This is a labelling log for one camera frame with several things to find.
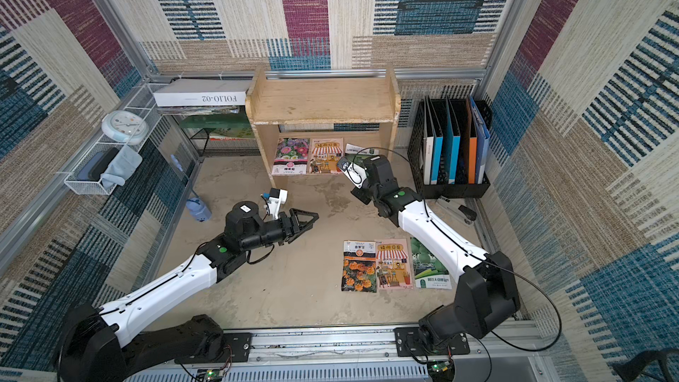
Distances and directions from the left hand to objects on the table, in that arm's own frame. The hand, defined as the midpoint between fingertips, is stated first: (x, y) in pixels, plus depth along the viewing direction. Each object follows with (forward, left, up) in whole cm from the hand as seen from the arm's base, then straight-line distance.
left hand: (314, 220), depth 72 cm
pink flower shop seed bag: (-3, -24, -23) cm, 33 cm away
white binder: (+24, -35, +4) cm, 43 cm away
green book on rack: (+43, +38, -2) cm, 58 cm away
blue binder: (+25, -52, +5) cm, 58 cm away
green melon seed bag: (-5, -35, -24) cm, 43 cm away
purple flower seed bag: (+26, +9, -2) cm, 28 cm away
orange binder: (+25, -49, +4) cm, 55 cm away
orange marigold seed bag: (-4, -13, -23) cm, 27 cm away
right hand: (+17, -14, 0) cm, 22 cm away
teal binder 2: (+25, -43, +4) cm, 50 cm away
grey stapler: (+12, -51, -19) cm, 56 cm away
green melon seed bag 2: (+28, -11, -1) cm, 30 cm away
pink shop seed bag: (+27, -2, -2) cm, 27 cm away
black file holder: (+23, -54, -18) cm, 62 cm away
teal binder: (+24, -38, +4) cm, 45 cm away
